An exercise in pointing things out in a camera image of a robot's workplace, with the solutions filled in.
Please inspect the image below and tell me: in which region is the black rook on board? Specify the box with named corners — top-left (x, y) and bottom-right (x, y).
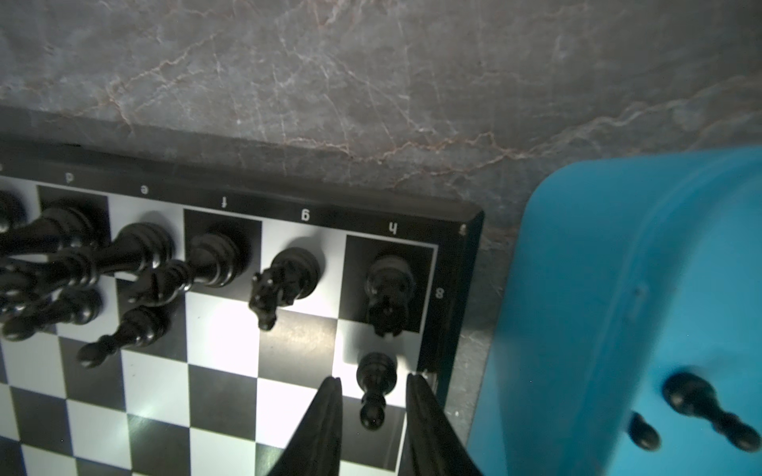
top-left (364, 255), bottom-right (416, 337)

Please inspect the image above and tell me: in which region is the black chess knight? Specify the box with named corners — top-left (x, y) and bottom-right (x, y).
top-left (249, 247), bottom-right (321, 331)

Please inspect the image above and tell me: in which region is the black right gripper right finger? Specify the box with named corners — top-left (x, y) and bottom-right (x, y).
top-left (406, 374), bottom-right (482, 475)

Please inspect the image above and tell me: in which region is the blue plastic tray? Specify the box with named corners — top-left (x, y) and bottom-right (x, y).
top-left (468, 146), bottom-right (761, 475)

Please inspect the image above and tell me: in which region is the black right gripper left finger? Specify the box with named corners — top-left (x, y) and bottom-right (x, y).
top-left (269, 377), bottom-right (343, 476)

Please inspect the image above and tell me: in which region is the black white chess board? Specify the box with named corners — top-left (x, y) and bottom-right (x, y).
top-left (1, 107), bottom-right (484, 475)

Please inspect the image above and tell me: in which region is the black pawn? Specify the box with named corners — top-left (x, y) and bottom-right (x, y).
top-left (356, 352), bottom-right (397, 430)
top-left (662, 372), bottom-right (761, 452)
top-left (626, 412), bottom-right (662, 452)

